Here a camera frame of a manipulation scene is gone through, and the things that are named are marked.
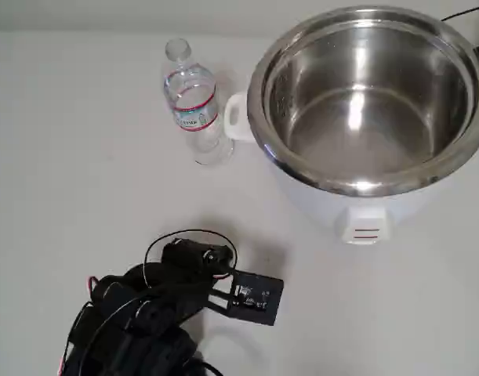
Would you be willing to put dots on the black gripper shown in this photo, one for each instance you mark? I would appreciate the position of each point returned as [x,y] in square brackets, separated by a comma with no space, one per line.
[208,256]

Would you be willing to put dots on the clear plastic water bottle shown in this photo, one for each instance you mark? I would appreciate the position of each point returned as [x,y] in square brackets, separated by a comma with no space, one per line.
[192,102]

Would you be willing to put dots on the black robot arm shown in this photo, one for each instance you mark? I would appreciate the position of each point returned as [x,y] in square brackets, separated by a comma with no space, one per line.
[145,313]

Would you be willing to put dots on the white electric cooking pot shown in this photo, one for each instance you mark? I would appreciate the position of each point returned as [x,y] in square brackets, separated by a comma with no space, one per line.
[313,203]

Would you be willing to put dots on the steel inner cooking pot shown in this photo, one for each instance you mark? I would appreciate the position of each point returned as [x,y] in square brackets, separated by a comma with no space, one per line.
[360,117]

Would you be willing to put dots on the black camera board mount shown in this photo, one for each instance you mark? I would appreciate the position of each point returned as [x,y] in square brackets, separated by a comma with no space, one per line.
[258,309]

